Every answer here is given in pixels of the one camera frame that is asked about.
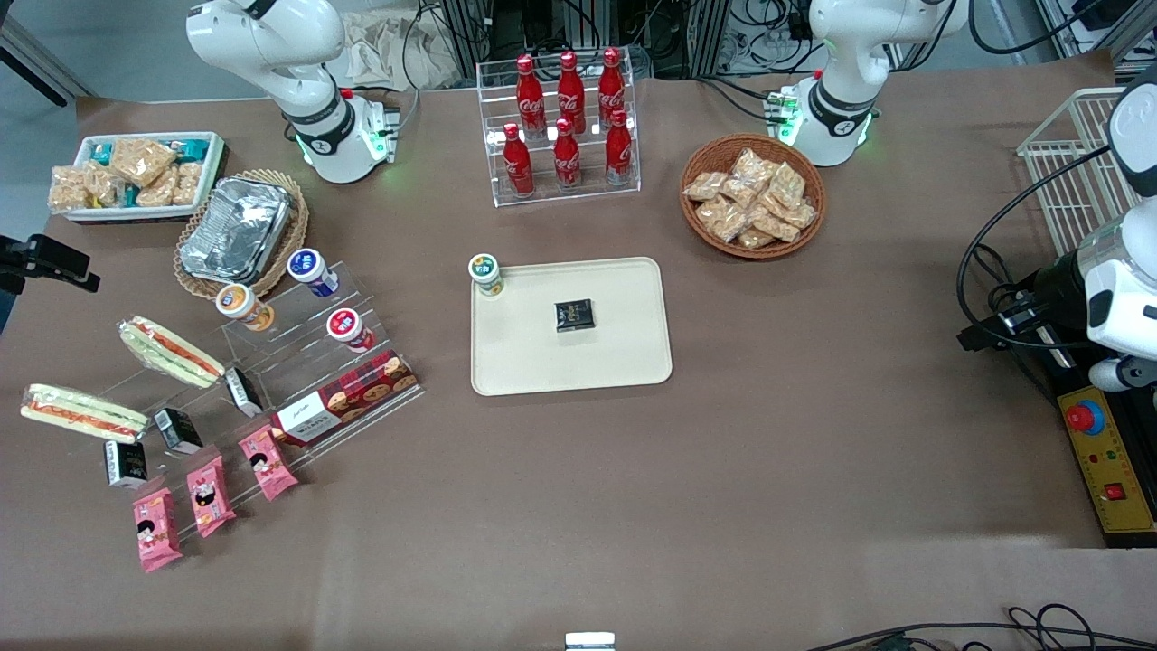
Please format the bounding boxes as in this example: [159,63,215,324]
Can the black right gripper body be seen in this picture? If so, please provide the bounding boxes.
[0,233,91,274]

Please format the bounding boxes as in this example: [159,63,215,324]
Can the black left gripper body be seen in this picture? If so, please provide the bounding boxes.
[1020,251,1091,348]

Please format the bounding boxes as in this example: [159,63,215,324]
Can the ham lettuce sandwich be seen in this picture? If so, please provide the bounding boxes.
[118,316,226,391]
[20,383,149,445]

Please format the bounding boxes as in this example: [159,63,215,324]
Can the beige plastic serving tray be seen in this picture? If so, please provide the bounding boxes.
[469,257,674,398]

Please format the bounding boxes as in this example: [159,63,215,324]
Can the red emergency stop button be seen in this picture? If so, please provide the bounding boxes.
[1064,400,1106,436]

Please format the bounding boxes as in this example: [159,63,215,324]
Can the orange lid yogurt cup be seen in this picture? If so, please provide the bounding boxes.
[215,283,276,333]

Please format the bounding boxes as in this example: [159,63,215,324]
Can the stacked aluminium foil containers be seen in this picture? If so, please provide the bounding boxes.
[178,176,293,282]

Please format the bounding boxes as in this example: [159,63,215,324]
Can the yellow black control box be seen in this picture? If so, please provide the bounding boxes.
[1056,383,1157,549]

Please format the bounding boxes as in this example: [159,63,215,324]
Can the white rectangular plastic bin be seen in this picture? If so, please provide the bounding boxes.
[65,132,228,223]

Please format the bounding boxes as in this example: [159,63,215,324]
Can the small black box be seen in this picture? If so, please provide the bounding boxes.
[223,365,264,418]
[103,439,149,490]
[153,408,205,456]
[553,298,596,334]

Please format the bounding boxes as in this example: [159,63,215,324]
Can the clear acrylic stepped stand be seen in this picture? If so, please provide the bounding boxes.
[57,344,301,545]
[220,260,427,473]

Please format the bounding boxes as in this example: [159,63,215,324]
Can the brown table cover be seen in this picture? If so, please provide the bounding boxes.
[0,50,1157,651]

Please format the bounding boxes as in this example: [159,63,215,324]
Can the flat oval wicker basket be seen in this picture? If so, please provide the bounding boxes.
[173,168,311,302]

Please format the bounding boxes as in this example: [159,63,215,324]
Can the blue lid yogurt cup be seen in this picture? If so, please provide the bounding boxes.
[287,248,341,299]

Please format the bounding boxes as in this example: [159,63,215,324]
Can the pink snack packet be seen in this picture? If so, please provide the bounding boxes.
[132,487,183,574]
[237,424,300,502]
[185,455,238,540]

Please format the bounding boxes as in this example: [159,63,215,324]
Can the red lid yogurt cup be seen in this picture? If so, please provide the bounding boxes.
[325,307,377,354]

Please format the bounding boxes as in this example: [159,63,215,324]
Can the red plaid cookie box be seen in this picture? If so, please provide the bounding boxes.
[270,350,419,447]

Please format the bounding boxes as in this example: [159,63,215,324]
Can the round brown wicker bowl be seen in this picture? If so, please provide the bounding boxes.
[679,133,828,262]

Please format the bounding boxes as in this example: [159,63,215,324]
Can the crumpled beige cloth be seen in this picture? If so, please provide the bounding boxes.
[324,7,464,92]

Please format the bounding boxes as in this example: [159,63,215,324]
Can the green lid yogurt cup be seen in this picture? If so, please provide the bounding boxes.
[467,253,506,298]

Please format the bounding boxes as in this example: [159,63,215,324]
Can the red cola bottle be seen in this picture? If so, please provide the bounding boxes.
[515,54,547,138]
[552,117,583,192]
[597,47,627,128]
[604,108,635,187]
[557,50,588,135]
[502,122,535,198]

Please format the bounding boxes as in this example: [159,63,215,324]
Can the clear acrylic bottle rack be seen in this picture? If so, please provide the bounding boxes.
[475,52,643,210]

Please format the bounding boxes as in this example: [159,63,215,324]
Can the dark equipment rack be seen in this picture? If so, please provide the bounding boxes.
[439,0,814,80]

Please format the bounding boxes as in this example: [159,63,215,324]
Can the black looped cable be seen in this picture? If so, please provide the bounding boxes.
[956,145,1115,352]

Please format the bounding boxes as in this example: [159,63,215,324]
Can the white wire basket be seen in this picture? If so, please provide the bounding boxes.
[1016,87,1142,259]

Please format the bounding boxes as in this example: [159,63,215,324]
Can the grey aluminium frame bar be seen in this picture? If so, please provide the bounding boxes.
[0,16,93,109]

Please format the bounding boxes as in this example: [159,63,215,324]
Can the thick black cable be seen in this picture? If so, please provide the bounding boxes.
[967,0,1118,57]

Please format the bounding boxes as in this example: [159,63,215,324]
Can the black floor cables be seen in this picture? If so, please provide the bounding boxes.
[803,603,1157,651]

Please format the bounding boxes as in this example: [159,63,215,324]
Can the thin black base cable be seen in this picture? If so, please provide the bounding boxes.
[396,0,453,138]

